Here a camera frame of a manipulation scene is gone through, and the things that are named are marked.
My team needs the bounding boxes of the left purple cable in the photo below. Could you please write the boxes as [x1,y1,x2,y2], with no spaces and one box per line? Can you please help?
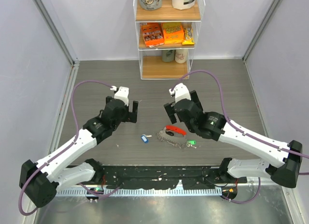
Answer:
[19,80,121,216]

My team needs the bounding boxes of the orange candy box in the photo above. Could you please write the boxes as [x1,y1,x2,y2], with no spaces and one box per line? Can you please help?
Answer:
[161,22,184,44]

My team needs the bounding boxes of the slotted cable duct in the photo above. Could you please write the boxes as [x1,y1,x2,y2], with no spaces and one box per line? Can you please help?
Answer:
[56,185,222,198]

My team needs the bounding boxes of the cream cup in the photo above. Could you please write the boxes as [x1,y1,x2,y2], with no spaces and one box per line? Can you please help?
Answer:
[174,49,188,64]

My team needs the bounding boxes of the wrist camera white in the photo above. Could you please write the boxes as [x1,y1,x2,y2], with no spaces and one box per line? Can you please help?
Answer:
[169,83,191,103]
[110,86,129,106]

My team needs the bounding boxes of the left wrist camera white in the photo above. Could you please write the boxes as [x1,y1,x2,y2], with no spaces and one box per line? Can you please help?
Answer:
[110,86,129,106]

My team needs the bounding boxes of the white wire shelf rack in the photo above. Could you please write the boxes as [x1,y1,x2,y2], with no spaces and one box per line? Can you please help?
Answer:
[133,0,206,80]

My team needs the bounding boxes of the dark green cup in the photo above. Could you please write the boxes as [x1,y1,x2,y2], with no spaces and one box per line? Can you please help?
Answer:
[161,49,175,62]

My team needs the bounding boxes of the yellow candy bag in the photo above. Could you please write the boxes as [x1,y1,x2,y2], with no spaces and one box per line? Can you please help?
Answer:
[182,28,195,45]

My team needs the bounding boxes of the red handled keyring with chain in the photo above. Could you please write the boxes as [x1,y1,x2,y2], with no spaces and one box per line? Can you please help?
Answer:
[157,125,188,149]

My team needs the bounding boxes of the blue tagged key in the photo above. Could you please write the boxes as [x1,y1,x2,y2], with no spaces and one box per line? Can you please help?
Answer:
[140,134,152,143]

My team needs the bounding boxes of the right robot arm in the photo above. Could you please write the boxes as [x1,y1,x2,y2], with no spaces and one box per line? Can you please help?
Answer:
[164,84,302,188]

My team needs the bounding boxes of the white paper bag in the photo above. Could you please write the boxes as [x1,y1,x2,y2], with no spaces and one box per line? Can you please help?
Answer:
[172,0,196,10]

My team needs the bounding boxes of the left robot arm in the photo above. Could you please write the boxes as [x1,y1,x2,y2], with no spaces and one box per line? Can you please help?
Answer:
[19,96,139,208]

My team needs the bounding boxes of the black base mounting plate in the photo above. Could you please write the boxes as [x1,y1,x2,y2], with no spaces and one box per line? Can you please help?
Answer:
[82,166,247,190]

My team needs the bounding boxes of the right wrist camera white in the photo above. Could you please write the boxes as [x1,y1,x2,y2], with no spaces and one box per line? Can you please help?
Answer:
[169,83,191,103]

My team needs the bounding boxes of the orange snack box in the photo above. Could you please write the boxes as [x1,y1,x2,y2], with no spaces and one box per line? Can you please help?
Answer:
[140,22,164,47]

